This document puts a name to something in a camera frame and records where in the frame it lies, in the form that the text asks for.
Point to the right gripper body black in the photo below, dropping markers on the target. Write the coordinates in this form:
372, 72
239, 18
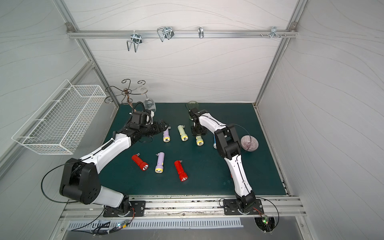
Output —
197, 129

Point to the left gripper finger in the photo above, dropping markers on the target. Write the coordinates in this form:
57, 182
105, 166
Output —
162, 132
162, 124

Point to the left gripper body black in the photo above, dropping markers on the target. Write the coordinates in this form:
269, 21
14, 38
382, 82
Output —
159, 127

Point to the purple flashlight row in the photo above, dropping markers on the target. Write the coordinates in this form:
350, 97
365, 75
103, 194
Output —
160, 163
167, 139

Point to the pale green flashlight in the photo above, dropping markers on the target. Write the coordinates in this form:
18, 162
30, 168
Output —
199, 140
183, 135

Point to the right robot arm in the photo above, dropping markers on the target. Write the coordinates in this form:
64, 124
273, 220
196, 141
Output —
229, 148

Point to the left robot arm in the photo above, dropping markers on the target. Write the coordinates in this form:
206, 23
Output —
80, 180

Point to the red flashlight left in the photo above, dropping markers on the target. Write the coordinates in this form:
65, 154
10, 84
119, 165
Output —
142, 164

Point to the red flashlight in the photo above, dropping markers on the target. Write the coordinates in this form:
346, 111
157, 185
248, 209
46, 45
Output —
142, 164
180, 170

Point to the red flashlight centre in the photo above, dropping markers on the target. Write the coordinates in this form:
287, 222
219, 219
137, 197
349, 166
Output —
180, 170

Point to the clear wine glass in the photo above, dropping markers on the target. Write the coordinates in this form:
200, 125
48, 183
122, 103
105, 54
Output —
149, 103

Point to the green glass tumbler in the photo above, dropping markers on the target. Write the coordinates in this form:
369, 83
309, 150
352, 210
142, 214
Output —
192, 105

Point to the metal wine glass rack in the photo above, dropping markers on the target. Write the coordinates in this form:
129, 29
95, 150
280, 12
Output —
125, 92

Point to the pink striped bowl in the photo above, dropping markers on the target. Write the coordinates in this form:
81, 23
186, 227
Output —
249, 143

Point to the metal hook clip left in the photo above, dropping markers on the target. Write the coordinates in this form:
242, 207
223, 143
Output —
134, 42

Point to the metal hook clip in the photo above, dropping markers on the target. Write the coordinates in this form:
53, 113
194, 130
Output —
134, 42
165, 33

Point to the metal hook clip centre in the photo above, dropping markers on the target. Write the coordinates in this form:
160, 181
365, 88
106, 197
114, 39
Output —
165, 33

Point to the white vent strip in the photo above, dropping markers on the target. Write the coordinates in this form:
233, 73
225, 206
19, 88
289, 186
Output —
152, 224

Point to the small metal clip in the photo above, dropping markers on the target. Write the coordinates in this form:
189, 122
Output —
201, 32

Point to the metal clip right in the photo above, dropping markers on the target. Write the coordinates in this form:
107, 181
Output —
273, 34

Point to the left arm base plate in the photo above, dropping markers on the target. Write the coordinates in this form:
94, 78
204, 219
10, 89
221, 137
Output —
135, 208

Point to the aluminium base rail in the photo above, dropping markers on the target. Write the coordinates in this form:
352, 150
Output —
200, 206

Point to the white wire basket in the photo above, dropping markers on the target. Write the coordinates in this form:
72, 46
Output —
58, 126

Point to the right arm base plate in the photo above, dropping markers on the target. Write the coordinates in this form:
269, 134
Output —
231, 209

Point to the aluminium top rail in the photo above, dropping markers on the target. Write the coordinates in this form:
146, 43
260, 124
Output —
179, 34

